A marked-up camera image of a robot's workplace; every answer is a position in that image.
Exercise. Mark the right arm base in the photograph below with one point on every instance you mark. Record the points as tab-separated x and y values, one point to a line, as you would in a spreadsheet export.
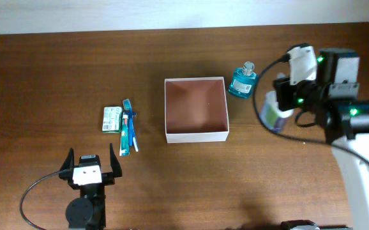
309	225

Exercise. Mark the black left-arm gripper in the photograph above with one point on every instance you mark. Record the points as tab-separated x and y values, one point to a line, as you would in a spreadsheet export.
108	177

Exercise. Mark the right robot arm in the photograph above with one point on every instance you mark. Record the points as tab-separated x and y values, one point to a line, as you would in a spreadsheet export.
327	86

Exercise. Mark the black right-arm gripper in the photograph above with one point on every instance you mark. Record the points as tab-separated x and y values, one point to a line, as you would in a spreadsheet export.
285	88

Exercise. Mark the green white soap box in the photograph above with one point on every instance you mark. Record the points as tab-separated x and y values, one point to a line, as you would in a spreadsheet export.
112	120

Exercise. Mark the blue mouthwash bottle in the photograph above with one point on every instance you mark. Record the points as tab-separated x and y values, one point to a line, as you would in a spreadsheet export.
243	81

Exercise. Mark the clear green-label sanitizer bottle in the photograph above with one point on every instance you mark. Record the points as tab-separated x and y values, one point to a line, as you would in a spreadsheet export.
272	116

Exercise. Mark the blue disposable razor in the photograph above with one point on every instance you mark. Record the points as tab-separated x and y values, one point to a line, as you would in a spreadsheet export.
131	130

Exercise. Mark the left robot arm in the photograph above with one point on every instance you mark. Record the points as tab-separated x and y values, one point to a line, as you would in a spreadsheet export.
88	211

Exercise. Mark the green white toothpaste tube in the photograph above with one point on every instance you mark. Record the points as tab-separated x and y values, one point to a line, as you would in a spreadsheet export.
125	141

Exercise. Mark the pink open cardboard box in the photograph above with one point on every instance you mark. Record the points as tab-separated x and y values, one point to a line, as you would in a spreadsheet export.
196	110

